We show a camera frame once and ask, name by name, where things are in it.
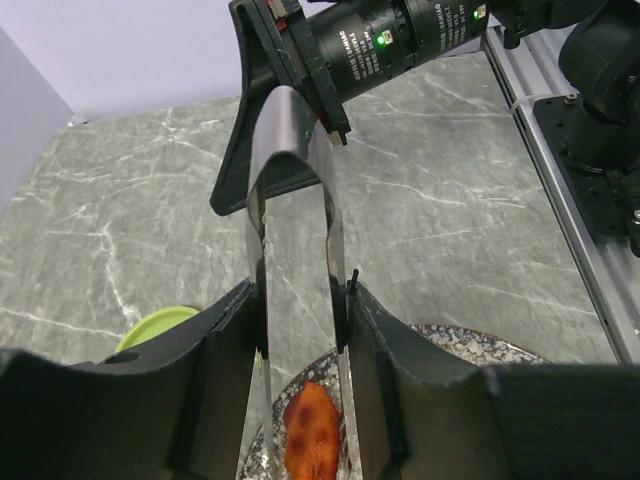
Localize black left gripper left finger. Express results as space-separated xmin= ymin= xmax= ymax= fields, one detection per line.
xmin=1 ymin=282 xmax=255 ymax=479

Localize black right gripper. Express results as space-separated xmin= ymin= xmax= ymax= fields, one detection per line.
xmin=210 ymin=1 xmax=350 ymax=216

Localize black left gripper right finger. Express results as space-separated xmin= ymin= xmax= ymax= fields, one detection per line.
xmin=349 ymin=288 xmax=639 ymax=479

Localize stainless steel tongs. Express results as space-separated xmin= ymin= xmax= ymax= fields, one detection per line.
xmin=240 ymin=86 xmax=359 ymax=479

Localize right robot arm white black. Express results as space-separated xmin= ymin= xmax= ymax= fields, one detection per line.
xmin=210 ymin=1 xmax=639 ymax=216

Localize speckled grey plate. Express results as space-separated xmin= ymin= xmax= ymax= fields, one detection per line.
xmin=238 ymin=325 xmax=545 ymax=479

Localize green round lid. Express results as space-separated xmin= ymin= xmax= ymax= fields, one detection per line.
xmin=115 ymin=305 xmax=200 ymax=353

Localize orange fried piece top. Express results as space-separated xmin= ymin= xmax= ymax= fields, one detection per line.
xmin=283 ymin=381 xmax=341 ymax=480

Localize aluminium side rail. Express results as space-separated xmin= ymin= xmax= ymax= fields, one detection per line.
xmin=482 ymin=26 xmax=639 ymax=364

